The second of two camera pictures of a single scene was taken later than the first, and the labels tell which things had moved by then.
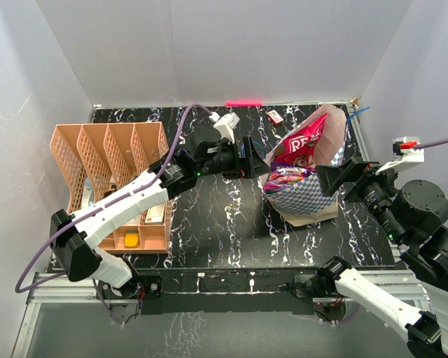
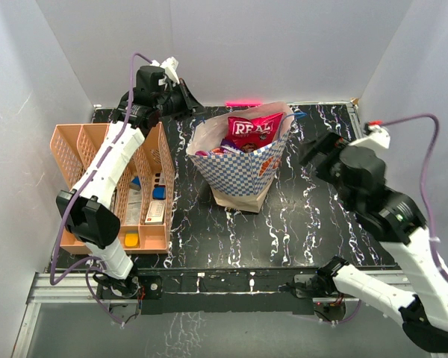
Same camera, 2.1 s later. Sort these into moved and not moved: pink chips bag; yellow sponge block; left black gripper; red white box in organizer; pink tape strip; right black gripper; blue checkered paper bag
Moved: left black gripper; blue checkered paper bag; right black gripper; pink chips bag
Not moved: red white box in organizer; pink tape strip; yellow sponge block
